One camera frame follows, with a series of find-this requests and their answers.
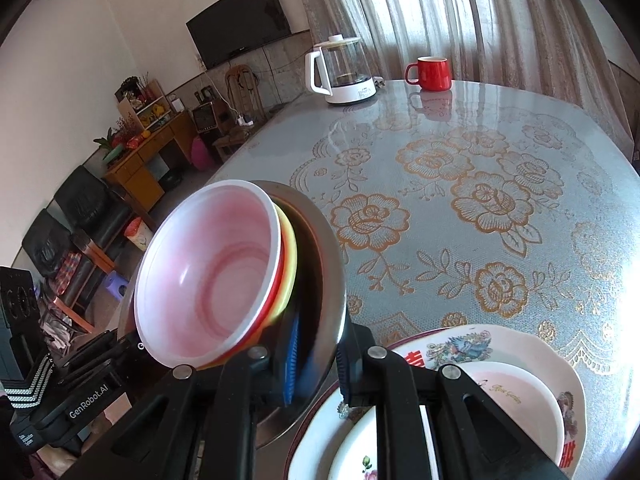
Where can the white electric glass kettle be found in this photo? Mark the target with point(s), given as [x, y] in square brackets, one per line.
[350, 92]

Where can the white box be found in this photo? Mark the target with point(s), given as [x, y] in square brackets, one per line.
[175, 102]

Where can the black leather armchair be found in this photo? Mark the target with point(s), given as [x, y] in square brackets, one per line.
[90, 200]
[45, 250]

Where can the brown wooden chair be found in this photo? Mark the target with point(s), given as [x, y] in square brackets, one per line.
[231, 139]

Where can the red and white waste bin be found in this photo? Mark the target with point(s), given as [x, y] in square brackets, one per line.
[140, 237]

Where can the red plastic bowl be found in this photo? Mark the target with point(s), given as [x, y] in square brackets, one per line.
[200, 270]

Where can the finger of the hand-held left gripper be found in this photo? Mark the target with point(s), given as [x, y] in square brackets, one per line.
[125, 365]
[95, 347]

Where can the grey sheer curtain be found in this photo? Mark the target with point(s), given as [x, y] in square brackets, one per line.
[450, 10]

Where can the yellow plastic bowl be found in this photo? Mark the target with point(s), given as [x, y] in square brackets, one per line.
[289, 265]

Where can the red mug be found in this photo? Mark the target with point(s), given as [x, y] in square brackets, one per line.
[432, 77]

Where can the person's left forearm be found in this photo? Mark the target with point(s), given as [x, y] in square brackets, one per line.
[30, 385]

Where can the small wooden-cased television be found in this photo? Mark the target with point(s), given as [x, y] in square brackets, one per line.
[205, 117]

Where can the purple plastic stool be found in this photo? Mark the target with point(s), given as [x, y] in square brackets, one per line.
[117, 287]

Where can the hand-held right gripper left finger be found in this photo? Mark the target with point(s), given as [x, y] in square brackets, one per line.
[292, 360]

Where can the green leafy plant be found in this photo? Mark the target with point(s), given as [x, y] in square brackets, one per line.
[106, 140]

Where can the orange wooden cabinet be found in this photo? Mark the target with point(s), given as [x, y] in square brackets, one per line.
[145, 160]

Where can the wooden display shelf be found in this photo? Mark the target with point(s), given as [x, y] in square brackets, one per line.
[142, 105]

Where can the white plate with rose print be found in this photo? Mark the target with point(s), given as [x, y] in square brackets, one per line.
[500, 410]

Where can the white plate with red print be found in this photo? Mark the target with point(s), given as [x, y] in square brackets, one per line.
[525, 350]

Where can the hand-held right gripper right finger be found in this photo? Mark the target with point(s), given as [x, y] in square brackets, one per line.
[345, 375]

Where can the white plate with purple floral rim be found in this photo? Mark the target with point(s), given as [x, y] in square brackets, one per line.
[296, 442]

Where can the pink bag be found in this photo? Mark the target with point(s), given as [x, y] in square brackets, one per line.
[200, 155]

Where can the black flat television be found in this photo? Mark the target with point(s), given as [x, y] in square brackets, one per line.
[240, 20]

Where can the stainless steel bowl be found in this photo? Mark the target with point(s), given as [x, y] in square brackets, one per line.
[320, 285]

